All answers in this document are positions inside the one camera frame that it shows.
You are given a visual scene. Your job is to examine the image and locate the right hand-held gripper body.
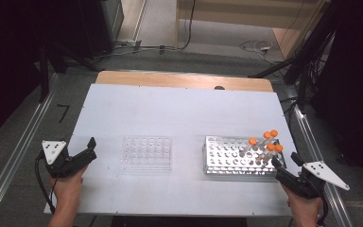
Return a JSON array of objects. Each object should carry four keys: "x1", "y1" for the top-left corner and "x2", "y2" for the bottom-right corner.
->
[{"x1": 287, "y1": 161, "x2": 351, "y2": 200}]

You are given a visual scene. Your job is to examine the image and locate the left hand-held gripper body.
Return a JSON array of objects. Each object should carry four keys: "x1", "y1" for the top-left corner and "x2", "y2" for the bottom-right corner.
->
[{"x1": 42, "y1": 140, "x2": 78, "y2": 179}]

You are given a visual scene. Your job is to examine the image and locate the orange-capped clear tube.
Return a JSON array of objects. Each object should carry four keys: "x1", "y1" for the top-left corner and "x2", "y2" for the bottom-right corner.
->
[
  {"x1": 253, "y1": 131, "x2": 272, "y2": 151},
  {"x1": 260, "y1": 129, "x2": 279, "y2": 150},
  {"x1": 256, "y1": 143, "x2": 276, "y2": 165},
  {"x1": 264, "y1": 144, "x2": 285, "y2": 165},
  {"x1": 239, "y1": 136, "x2": 258, "y2": 157}
]

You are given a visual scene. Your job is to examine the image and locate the clear plastic tube rack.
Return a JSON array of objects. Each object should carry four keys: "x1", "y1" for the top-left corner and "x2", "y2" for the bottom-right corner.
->
[{"x1": 121, "y1": 135, "x2": 174, "y2": 171}]

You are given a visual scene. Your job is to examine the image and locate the perforated metal tube rack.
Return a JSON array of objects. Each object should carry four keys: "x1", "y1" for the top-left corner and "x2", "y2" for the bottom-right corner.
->
[{"x1": 202, "y1": 135, "x2": 287, "y2": 176}]

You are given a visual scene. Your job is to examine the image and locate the person's right hand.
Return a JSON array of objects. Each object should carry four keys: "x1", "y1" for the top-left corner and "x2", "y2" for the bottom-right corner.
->
[{"x1": 281, "y1": 184, "x2": 324, "y2": 219}]

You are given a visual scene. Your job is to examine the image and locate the person's left hand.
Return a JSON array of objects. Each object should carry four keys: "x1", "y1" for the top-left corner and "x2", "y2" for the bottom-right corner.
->
[{"x1": 50, "y1": 166, "x2": 88, "y2": 208}]

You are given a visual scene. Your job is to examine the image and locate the black metal stand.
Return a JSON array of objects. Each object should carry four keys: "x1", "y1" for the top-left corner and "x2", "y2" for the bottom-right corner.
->
[{"x1": 37, "y1": 41, "x2": 102, "y2": 104}]

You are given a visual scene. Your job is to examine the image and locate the dark curtain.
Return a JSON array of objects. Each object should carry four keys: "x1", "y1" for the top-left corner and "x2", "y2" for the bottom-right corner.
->
[
  {"x1": 0, "y1": 0, "x2": 77, "y2": 148},
  {"x1": 311, "y1": 0, "x2": 363, "y2": 184}
]

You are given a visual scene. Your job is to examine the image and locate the black cabinet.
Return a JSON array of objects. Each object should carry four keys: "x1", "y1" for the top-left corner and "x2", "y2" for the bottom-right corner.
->
[{"x1": 75, "y1": 0, "x2": 125, "y2": 60}]

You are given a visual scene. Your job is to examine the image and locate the light wooden furniture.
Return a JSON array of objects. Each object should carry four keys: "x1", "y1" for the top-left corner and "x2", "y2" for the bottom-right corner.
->
[{"x1": 174, "y1": 0, "x2": 330, "y2": 60}]

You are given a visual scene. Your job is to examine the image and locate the metal floor rail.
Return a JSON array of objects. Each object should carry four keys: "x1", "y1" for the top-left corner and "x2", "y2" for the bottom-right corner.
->
[
  {"x1": 290, "y1": 102, "x2": 355, "y2": 227},
  {"x1": 0, "y1": 73, "x2": 61, "y2": 227}
]

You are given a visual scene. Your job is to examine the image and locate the right hand-held gripper black cable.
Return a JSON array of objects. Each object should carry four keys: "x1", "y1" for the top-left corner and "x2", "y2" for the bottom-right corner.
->
[{"x1": 316, "y1": 197, "x2": 329, "y2": 227}]

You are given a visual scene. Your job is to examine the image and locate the hand-held gripper black cable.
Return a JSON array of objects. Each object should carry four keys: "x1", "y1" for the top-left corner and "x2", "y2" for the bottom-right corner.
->
[
  {"x1": 316, "y1": 197, "x2": 329, "y2": 227},
  {"x1": 34, "y1": 150, "x2": 57, "y2": 216}
]

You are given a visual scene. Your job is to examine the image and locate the left hand-held gripper black cable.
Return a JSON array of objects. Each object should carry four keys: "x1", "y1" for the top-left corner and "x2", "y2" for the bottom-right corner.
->
[{"x1": 34, "y1": 150, "x2": 57, "y2": 216}]

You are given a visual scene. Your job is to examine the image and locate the black stand with cables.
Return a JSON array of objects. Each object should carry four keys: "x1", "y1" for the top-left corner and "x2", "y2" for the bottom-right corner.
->
[{"x1": 249, "y1": 0, "x2": 341, "y2": 109}]

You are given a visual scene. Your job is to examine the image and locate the grey floor cable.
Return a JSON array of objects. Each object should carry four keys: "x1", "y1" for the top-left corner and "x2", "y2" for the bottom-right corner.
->
[{"x1": 94, "y1": 44, "x2": 178, "y2": 61}]

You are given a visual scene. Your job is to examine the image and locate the white coiled cable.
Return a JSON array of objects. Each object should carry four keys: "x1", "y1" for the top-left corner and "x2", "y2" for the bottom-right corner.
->
[{"x1": 239, "y1": 40, "x2": 277, "y2": 64}]

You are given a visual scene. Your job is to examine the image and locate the black floor cable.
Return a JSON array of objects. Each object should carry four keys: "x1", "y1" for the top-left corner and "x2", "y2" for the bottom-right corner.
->
[{"x1": 178, "y1": 0, "x2": 197, "y2": 51}]

